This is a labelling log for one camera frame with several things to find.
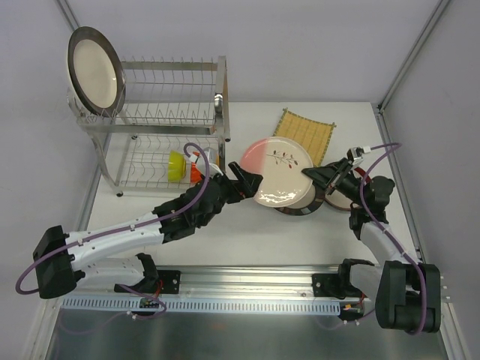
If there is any cream plate dark patterned rim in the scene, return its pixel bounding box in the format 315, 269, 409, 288
275, 185, 325, 217

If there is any pink and cream floral plate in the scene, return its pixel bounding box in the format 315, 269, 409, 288
240, 136, 315, 209

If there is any yellow woven bamboo mat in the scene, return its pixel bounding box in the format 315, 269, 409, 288
273, 108, 336, 167

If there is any cream plate with metallic rim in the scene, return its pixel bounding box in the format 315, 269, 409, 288
67, 26, 126, 118

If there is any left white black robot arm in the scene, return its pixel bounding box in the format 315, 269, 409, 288
33, 162, 263, 299

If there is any steel two-tier dish rack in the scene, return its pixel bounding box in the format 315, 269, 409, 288
67, 56, 231, 197

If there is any cream plate with red rim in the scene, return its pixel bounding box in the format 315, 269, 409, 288
325, 166, 365, 212

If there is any red orange bowl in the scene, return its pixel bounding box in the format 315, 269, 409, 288
190, 163, 203, 185

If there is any lime green bowl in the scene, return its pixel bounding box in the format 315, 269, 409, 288
167, 151, 186, 182

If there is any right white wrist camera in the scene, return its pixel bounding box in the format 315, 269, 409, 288
346, 146, 372, 167

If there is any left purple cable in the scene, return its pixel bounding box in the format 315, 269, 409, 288
14, 142, 215, 322

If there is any aluminium mounting rail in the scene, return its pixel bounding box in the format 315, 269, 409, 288
59, 264, 451, 305

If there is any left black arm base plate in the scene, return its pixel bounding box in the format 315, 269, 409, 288
127, 269, 182, 295

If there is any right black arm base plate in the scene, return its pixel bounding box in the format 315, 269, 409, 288
311, 273, 339, 298

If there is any white slotted cable duct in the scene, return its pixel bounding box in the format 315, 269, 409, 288
61, 295, 341, 316

